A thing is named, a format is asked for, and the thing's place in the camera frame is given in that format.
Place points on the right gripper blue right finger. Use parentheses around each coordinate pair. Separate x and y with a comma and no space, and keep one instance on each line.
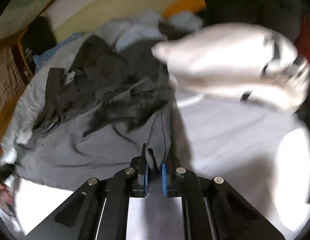
(172,181)

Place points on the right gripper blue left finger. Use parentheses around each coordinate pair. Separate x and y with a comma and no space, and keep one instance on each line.
(140,183)

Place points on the large grey garment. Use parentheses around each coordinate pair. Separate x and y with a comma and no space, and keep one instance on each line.
(65,158)

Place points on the black clothes pile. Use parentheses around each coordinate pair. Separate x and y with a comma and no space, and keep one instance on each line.
(282,16)

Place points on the white bed sheet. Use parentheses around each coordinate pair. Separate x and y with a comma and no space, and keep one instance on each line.
(262,152)

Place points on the dark black jacket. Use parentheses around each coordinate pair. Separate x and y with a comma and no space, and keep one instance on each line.
(127,86)

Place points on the white folded printed shirt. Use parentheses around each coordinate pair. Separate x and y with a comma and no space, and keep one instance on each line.
(240,61)

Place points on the light blue duvet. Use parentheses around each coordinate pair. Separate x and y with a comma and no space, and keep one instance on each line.
(121,33)

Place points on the blue cloth at headboard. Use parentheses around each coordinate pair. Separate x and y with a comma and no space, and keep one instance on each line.
(40,60)

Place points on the orange pillow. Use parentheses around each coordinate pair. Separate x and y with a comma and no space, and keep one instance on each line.
(194,6)

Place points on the black bag on shelf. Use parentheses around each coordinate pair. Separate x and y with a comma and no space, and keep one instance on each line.
(38,38)

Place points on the wooden bed frame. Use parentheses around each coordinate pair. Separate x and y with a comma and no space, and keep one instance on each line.
(15,74)

